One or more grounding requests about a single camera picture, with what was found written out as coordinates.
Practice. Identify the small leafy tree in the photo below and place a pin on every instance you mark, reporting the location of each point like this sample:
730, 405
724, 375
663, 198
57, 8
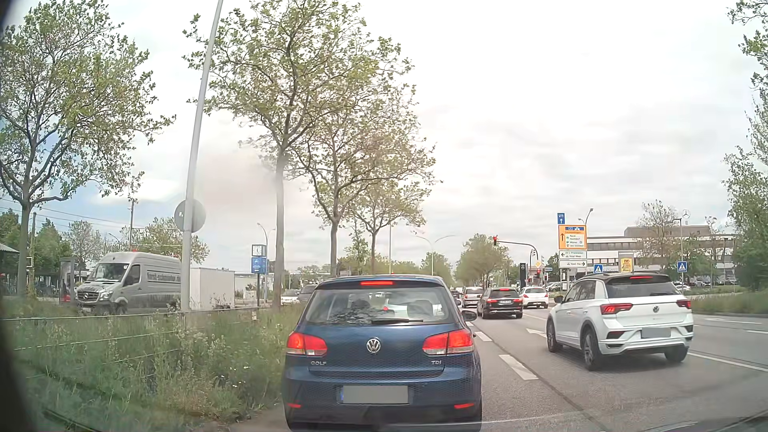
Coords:
373, 240

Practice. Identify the row of trees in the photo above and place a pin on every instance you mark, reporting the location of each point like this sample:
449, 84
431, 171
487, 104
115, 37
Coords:
480, 261

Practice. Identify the tall leafy tree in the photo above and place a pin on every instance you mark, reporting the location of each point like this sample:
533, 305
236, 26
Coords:
279, 198

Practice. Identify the grey car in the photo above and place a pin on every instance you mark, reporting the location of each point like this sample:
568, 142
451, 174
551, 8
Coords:
306, 294

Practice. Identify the silver car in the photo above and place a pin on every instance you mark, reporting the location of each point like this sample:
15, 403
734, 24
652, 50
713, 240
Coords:
471, 296

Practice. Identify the blue sign with clock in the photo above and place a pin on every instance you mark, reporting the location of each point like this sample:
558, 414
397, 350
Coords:
258, 264

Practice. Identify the black car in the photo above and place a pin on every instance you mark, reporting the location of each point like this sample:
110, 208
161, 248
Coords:
500, 305

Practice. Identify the blue hatchback car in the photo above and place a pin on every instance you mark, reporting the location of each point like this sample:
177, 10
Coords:
380, 366

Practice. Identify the white car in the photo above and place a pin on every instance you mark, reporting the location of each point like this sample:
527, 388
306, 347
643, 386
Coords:
534, 297

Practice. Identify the white box trailer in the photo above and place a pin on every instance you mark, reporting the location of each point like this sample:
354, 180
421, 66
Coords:
211, 288

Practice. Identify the road markings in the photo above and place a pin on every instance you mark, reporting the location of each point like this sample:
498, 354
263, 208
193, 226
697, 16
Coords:
518, 366

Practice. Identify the grey flat-roofed building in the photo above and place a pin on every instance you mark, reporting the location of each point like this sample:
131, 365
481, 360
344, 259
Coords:
612, 245

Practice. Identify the yellow billboard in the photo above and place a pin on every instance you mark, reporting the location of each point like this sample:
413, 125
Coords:
626, 264

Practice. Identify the wooden pole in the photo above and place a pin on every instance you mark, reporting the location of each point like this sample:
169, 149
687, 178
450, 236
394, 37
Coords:
131, 225

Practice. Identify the white SUV black roof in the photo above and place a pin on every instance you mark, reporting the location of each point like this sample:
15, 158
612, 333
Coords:
624, 318

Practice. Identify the grey van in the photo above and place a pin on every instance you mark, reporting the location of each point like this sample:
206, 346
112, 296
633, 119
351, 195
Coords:
129, 282

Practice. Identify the bare tree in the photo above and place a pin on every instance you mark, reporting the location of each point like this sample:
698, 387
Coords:
658, 234

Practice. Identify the overgrown grass verge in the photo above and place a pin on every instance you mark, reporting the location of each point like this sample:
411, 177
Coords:
150, 366

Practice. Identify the grey asphalt road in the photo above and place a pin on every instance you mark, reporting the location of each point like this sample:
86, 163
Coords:
606, 393

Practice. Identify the advertising display case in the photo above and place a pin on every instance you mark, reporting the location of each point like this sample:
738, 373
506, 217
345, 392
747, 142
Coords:
66, 279

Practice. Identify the large leafy tree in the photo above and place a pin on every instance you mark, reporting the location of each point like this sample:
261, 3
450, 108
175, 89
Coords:
66, 96

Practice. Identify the trees beside road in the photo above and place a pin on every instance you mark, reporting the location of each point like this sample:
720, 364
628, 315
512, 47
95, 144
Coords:
750, 198

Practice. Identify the orange direction sign post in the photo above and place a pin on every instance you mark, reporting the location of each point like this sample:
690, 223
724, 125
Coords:
572, 237

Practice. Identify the grey lamp post round sign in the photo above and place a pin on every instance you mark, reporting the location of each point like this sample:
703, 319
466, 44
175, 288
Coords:
193, 162

